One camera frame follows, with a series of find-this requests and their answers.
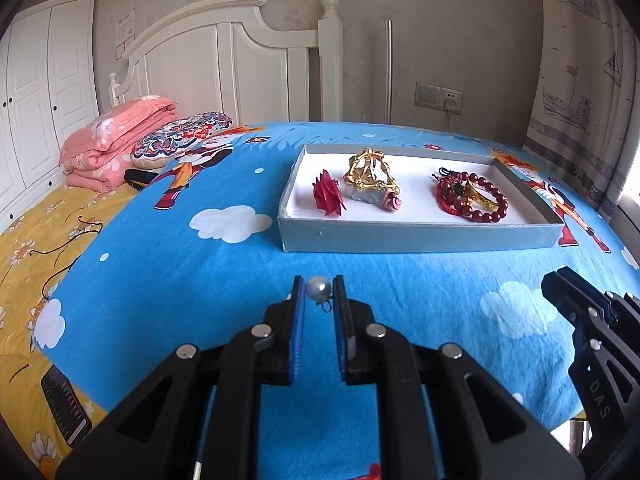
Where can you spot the red rose ornament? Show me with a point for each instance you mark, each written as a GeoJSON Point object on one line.
{"type": "Point", "coordinates": [328, 195]}

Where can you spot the black smartphone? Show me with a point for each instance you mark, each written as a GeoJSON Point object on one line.
{"type": "Point", "coordinates": [65, 402]}

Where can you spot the white wooden headboard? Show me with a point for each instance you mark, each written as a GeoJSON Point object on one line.
{"type": "Point", "coordinates": [190, 60]}

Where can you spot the white pearl earring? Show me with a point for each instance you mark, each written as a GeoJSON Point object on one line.
{"type": "Point", "coordinates": [317, 287]}

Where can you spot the wall switch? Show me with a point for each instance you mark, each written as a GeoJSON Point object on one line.
{"type": "Point", "coordinates": [428, 94]}

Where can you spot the pale stone pendant pink rose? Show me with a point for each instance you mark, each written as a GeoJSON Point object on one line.
{"type": "Point", "coordinates": [372, 199]}

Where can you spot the wooden stool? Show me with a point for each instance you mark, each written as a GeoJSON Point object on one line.
{"type": "Point", "coordinates": [577, 430]}

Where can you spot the ship print curtain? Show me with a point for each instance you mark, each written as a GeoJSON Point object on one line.
{"type": "Point", "coordinates": [580, 85]}

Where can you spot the patterned round cushion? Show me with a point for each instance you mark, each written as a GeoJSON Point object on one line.
{"type": "Point", "coordinates": [175, 137]}

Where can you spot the yellow floral bedsheet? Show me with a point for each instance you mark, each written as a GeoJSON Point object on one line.
{"type": "Point", "coordinates": [25, 270]}

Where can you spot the metal pole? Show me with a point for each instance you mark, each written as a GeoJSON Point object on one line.
{"type": "Point", "coordinates": [388, 70]}

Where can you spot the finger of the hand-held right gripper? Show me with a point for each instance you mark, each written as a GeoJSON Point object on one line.
{"type": "Point", "coordinates": [627, 317]}
{"type": "Point", "coordinates": [580, 305]}

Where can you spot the grey cardboard box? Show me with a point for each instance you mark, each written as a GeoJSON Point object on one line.
{"type": "Point", "coordinates": [410, 237]}

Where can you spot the gold bamboo bangle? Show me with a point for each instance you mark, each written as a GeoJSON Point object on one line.
{"type": "Point", "coordinates": [387, 180]}

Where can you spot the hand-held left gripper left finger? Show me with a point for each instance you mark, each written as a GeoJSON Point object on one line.
{"type": "Point", "coordinates": [297, 330]}

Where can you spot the blue cartoon blanket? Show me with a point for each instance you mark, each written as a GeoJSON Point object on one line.
{"type": "Point", "coordinates": [200, 280]}

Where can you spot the black hairbrush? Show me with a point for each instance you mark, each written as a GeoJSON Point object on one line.
{"type": "Point", "coordinates": [140, 178]}

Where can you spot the gold engraved bangle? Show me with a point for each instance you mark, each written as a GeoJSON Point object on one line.
{"type": "Point", "coordinates": [482, 201]}

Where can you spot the white wardrobe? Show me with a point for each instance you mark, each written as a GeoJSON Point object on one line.
{"type": "Point", "coordinates": [40, 90]}

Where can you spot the pink folded quilt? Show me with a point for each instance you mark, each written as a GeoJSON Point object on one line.
{"type": "Point", "coordinates": [115, 140]}

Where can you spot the paper wall notice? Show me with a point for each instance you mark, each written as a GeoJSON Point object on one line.
{"type": "Point", "coordinates": [125, 30]}

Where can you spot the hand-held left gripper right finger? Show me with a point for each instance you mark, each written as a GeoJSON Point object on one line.
{"type": "Point", "coordinates": [341, 330]}

